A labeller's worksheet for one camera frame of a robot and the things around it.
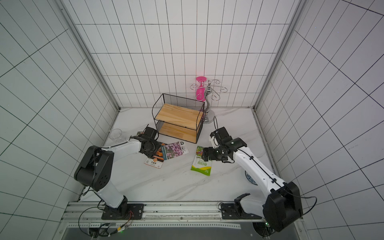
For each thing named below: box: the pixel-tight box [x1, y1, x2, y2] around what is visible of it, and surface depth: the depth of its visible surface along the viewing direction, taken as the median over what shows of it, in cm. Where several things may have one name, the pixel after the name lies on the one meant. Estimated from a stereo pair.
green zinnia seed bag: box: [191, 146, 212, 176], surface depth 90 cm
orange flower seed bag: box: [144, 143, 165, 169], surface depth 92 cm
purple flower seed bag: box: [161, 141, 190, 161], surface depth 97 cm
